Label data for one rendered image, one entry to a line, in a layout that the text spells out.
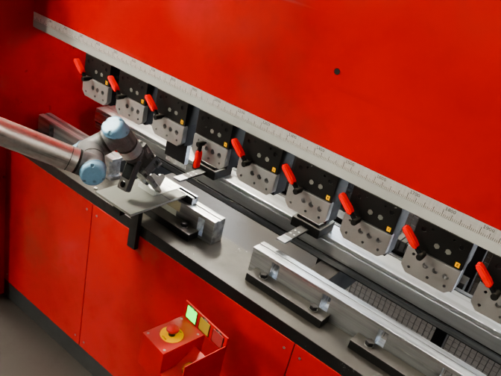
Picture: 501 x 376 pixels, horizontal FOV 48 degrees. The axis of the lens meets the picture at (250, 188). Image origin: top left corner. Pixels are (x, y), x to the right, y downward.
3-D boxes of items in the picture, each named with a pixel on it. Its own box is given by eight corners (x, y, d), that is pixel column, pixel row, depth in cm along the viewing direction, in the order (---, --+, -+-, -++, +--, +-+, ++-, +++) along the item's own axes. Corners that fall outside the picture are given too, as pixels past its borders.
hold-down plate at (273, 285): (244, 280, 187) (246, 272, 185) (254, 274, 191) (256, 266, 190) (319, 329, 172) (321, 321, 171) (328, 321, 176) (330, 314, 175)
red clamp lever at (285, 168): (282, 163, 166) (298, 193, 165) (291, 161, 169) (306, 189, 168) (279, 166, 167) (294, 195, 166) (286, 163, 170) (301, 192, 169)
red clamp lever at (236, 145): (232, 138, 175) (246, 165, 174) (240, 136, 178) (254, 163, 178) (228, 140, 176) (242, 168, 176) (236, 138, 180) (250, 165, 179)
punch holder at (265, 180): (234, 177, 184) (244, 131, 177) (250, 172, 190) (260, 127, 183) (270, 198, 177) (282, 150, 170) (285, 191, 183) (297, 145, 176)
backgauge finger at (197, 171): (165, 176, 216) (166, 165, 214) (209, 163, 236) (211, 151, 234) (187, 189, 210) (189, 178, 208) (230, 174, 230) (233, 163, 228)
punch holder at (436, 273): (398, 268, 155) (418, 217, 148) (410, 258, 162) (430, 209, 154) (449, 296, 148) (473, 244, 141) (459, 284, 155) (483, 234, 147)
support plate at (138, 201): (95, 193, 193) (95, 191, 193) (151, 176, 213) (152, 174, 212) (130, 217, 184) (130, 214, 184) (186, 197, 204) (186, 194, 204)
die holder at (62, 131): (37, 133, 251) (38, 113, 247) (49, 131, 256) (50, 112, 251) (109, 180, 227) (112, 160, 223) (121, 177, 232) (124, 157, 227)
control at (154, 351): (137, 362, 174) (145, 316, 166) (178, 342, 185) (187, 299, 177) (177, 405, 162) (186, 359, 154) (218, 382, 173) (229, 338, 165)
